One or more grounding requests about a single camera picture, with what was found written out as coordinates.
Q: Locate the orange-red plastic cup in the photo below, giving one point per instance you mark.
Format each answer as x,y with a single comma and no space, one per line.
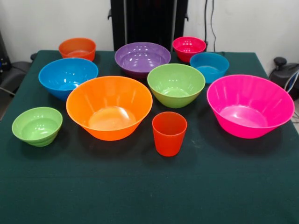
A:
168,140

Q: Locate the medium green bowl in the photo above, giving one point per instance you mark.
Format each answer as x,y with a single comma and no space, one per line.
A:
175,86

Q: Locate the large orange bowl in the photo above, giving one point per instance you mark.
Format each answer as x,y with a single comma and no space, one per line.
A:
109,121

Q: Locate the purple bowl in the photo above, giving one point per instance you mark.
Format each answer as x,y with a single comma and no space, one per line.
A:
140,58

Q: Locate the small crimson bowl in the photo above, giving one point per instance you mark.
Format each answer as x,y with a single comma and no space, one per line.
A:
187,47

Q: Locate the small blue bowl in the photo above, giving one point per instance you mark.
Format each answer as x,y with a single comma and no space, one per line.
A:
210,67

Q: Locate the dark green tablecloth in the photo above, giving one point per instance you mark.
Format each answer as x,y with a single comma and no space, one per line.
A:
140,186

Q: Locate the small orange bowl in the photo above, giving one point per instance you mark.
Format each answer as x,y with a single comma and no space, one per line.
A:
77,50

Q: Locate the large blue bowl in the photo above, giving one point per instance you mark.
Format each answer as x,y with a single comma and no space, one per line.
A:
60,77

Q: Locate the large pink bowl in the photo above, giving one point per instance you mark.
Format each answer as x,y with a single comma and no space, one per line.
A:
247,116

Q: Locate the small green bowl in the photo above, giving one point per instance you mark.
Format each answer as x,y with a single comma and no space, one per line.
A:
35,130

